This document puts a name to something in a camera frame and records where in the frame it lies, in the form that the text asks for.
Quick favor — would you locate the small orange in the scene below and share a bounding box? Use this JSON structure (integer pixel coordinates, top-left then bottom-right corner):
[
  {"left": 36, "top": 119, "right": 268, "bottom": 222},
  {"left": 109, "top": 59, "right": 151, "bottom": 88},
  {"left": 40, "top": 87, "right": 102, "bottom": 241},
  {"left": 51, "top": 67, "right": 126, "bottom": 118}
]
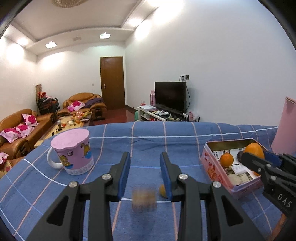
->
[{"left": 243, "top": 143, "right": 265, "bottom": 159}]

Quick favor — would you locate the large orange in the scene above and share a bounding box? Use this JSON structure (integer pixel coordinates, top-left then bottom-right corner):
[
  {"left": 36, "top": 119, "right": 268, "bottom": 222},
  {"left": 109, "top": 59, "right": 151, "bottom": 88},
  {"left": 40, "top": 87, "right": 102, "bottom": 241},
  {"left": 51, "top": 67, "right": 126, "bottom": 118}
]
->
[{"left": 220, "top": 153, "right": 234, "bottom": 167}]

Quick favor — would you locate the pink thermos jug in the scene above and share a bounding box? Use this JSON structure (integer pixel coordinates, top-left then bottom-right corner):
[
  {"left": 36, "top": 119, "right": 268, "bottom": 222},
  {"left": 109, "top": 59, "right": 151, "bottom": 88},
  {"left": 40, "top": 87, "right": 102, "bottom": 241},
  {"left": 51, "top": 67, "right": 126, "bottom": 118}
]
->
[{"left": 271, "top": 97, "right": 296, "bottom": 156}]

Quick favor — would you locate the cut sugarcane piece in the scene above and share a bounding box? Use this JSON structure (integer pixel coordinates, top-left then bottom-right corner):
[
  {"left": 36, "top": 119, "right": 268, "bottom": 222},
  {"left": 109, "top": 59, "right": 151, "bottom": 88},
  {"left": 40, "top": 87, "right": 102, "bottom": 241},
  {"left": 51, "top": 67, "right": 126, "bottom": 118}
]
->
[{"left": 228, "top": 174, "right": 242, "bottom": 186}]

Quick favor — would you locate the purple passion fruit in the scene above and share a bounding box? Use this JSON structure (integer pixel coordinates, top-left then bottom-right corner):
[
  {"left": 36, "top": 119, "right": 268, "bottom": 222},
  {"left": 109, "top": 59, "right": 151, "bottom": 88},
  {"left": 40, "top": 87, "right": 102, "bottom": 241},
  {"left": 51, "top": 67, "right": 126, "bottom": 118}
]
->
[{"left": 237, "top": 151, "right": 244, "bottom": 163}]

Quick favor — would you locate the printed paper liner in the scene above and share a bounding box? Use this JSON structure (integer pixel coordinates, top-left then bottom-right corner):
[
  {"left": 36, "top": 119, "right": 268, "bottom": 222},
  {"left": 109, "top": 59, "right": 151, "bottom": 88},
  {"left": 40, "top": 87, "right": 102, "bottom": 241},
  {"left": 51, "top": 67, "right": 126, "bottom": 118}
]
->
[{"left": 212, "top": 148, "right": 259, "bottom": 184}]

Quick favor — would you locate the pink metal tin box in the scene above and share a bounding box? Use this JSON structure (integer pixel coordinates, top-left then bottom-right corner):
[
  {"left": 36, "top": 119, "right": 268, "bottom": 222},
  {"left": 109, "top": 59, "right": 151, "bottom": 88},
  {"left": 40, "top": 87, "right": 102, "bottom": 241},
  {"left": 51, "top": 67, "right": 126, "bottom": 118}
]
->
[{"left": 201, "top": 138, "right": 263, "bottom": 199}]

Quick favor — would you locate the pink cartoon mug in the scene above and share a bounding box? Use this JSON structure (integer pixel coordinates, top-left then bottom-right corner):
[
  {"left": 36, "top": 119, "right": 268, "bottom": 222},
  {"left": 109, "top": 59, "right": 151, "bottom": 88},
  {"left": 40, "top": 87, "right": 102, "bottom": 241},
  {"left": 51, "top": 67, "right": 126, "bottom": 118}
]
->
[{"left": 47, "top": 128, "right": 94, "bottom": 176}]

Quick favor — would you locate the cluttered coffee table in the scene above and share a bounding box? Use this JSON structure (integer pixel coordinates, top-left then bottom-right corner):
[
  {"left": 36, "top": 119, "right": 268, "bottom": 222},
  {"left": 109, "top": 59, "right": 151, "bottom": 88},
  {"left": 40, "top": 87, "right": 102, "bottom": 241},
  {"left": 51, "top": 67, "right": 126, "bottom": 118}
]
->
[{"left": 34, "top": 111, "right": 92, "bottom": 148}]

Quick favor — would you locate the blue plaid tablecloth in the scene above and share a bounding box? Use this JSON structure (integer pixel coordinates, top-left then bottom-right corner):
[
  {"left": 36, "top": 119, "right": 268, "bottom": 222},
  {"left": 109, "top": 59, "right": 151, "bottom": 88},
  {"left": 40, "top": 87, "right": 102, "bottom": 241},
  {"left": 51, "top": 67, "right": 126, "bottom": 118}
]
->
[{"left": 1, "top": 122, "right": 277, "bottom": 240}]

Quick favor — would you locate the white tv stand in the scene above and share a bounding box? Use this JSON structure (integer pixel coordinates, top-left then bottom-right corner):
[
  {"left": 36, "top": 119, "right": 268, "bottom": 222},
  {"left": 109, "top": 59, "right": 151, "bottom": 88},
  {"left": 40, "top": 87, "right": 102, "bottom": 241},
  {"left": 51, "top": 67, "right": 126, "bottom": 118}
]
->
[{"left": 134, "top": 105, "right": 201, "bottom": 122}]

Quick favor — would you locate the pink floral cushion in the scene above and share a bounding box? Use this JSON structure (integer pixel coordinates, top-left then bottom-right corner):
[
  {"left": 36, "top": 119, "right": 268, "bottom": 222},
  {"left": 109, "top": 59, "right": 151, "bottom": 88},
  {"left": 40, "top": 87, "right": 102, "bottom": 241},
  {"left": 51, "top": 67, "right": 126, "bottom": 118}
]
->
[{"left": 67, "top": 100, "right": 85, "bottom": 112}]

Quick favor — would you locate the brown leather armchair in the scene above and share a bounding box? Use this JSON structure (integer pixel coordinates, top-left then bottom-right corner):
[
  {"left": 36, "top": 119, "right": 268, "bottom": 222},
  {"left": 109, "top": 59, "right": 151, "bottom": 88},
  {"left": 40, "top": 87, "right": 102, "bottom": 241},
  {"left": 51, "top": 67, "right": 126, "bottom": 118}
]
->
[{"left": 56, "top": 92, "right": 107, "bottom": 120}]

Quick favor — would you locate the black television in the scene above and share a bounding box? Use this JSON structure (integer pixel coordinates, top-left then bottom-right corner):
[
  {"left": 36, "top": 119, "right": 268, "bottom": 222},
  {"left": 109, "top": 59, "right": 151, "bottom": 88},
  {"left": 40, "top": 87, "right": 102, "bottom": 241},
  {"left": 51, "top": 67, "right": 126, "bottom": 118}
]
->
[{"left": 154, "top": 81, "right": 187, "bottom": 113}]

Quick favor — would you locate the black rack with items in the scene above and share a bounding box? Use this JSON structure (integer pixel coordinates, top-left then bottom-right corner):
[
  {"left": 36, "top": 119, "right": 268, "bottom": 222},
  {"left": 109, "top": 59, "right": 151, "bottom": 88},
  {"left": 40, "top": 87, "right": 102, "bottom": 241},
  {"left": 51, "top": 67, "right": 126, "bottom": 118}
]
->
[{"left": 35, "top": 84, "right": 61, "bottom": 115}]

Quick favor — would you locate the brown leather sofa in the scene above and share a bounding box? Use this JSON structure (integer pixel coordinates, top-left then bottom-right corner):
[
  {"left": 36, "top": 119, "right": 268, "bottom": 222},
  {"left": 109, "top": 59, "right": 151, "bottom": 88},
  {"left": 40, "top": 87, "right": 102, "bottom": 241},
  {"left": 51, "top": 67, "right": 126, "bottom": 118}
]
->
[{"left": 0, "top": 108, "right": 54, "bottom": 160}]

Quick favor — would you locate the brown wooden door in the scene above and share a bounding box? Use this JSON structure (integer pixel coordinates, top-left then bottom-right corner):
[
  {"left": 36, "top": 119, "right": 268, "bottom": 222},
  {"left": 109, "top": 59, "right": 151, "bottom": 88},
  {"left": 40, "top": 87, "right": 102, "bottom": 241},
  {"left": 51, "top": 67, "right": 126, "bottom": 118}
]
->
[{"left": 100, "top": 57, "right": 125, "bottom": 110}]

